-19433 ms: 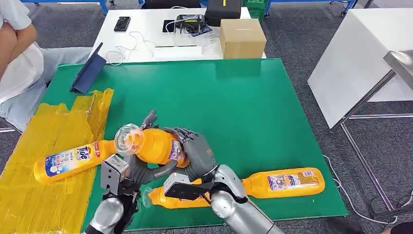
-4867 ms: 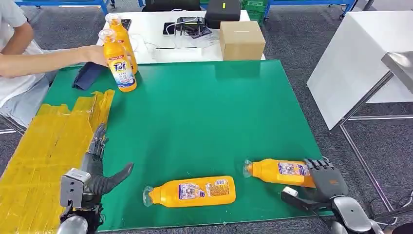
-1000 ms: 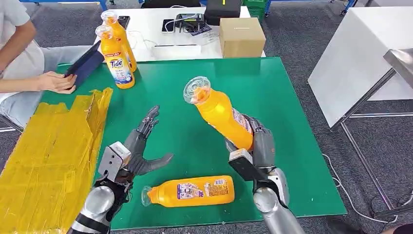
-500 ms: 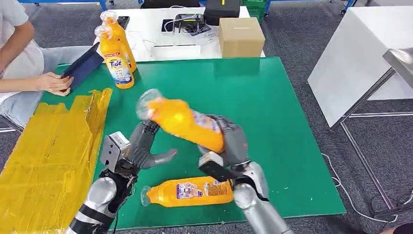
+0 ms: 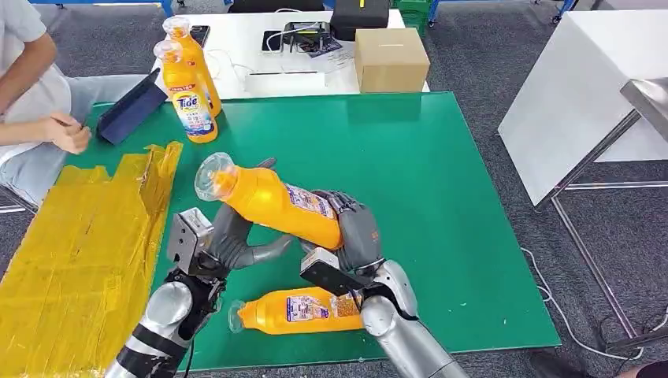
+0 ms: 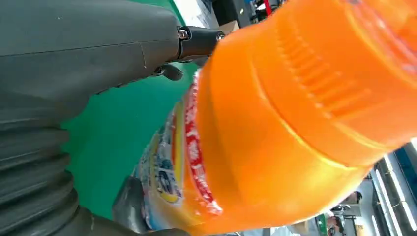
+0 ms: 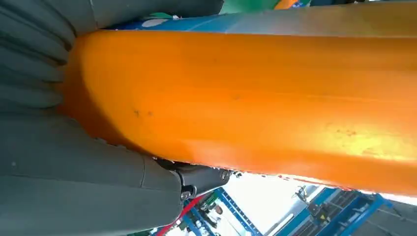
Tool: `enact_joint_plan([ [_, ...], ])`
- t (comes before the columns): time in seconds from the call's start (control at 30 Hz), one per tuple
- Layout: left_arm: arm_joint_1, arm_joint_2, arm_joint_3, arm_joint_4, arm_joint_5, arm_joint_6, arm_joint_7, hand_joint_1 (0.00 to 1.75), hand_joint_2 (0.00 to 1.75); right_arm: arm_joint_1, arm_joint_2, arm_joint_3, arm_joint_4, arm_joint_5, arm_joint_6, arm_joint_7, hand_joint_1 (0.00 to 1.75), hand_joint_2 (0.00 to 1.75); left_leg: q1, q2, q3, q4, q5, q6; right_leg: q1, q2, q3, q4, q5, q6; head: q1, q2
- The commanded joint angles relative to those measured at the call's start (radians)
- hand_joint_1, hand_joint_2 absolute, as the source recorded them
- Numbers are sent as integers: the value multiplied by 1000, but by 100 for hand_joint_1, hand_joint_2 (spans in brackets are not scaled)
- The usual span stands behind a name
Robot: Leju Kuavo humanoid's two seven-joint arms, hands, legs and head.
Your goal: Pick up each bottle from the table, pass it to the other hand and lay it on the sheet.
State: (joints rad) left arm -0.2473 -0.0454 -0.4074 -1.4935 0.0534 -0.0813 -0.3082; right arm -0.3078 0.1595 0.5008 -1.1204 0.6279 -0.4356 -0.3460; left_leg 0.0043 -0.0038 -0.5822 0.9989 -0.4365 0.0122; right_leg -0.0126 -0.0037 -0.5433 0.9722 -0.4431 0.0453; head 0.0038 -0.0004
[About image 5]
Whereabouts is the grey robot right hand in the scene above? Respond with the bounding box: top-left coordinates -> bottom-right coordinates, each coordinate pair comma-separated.
313,190 -> 384,275

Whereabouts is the person's hand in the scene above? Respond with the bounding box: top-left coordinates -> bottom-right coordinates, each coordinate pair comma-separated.
44,112 -> 93,155

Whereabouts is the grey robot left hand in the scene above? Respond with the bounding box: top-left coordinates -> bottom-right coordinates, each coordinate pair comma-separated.
206,157 -> 295,272

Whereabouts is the orange detergent bottle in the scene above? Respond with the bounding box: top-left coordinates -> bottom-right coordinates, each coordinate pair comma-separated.
194,152 -> 346,251
162,15 -> 223,118
152,39 -> 219,144
228,287 -> 366,336

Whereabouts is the person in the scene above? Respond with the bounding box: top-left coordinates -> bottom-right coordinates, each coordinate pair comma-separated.
0,0 -> 150,207

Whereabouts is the dark blue folder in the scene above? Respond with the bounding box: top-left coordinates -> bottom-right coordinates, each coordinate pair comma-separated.
96,68 -> 169,146

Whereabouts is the green table mat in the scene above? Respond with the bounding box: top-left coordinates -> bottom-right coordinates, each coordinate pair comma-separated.
65,91 -> 562,372

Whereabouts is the yellow plastic sheet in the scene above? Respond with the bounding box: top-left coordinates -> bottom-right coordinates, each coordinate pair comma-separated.
0,140 -> 184,378

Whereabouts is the flat white box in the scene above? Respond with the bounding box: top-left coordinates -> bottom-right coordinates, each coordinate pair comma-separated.
243,70 -> 327,97

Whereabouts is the brown cardboard box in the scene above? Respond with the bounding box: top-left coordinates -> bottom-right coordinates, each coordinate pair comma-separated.
354,27 -> 432,94

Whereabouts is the dark printed pad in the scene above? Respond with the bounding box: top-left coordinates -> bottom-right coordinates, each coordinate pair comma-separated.
299,37 -> 343,58

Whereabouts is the white table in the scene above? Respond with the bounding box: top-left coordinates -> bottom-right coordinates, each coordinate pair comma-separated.
151,9 -> 432,100

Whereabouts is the small black phone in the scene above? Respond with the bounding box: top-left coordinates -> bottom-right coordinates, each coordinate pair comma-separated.
261,30 -> 283,54

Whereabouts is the black electronic device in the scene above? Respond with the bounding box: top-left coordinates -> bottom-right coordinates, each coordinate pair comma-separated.
283,20 -> 332,52

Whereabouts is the black case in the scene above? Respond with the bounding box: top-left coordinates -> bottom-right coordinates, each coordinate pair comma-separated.
329,0 -> 391,42

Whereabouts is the green plastic crate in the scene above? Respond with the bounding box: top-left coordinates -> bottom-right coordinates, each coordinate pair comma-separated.
391,0 -> 434,38

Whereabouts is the black chair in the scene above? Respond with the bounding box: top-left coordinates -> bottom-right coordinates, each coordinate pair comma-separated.
228,0 -> 325,13

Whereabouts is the large white board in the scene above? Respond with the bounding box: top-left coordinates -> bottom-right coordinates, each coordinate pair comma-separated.
497,9 -> 668,207

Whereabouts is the steel bench top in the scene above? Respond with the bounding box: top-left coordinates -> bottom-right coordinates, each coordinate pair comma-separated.
619,76 -> 668,143

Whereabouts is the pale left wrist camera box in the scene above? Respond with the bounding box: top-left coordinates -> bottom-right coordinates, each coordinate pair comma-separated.
166,207 -> 215,276

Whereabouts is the dark right wrist camera box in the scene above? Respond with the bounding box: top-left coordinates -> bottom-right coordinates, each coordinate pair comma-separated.
299,247 -> 372,298

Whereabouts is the metal chair frame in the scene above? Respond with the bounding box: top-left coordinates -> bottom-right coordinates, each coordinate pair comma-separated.
0,187 -> 40,215

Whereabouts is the blue metal rack frame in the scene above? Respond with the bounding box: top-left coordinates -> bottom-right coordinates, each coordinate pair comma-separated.
28,0 -> 176,17
432,0 -> 577,24

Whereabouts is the thin white table cable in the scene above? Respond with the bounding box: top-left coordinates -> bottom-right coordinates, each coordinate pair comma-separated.
206,49 -> 257,80

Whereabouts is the white floor cable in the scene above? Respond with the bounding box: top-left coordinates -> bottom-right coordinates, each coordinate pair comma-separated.
521,246 -> 668,362

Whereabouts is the white device cable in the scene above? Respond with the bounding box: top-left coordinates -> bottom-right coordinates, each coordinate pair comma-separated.
265,20 -> 324,54

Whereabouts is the grey metal table frame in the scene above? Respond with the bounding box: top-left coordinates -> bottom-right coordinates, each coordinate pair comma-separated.
534,109 -> 668,340

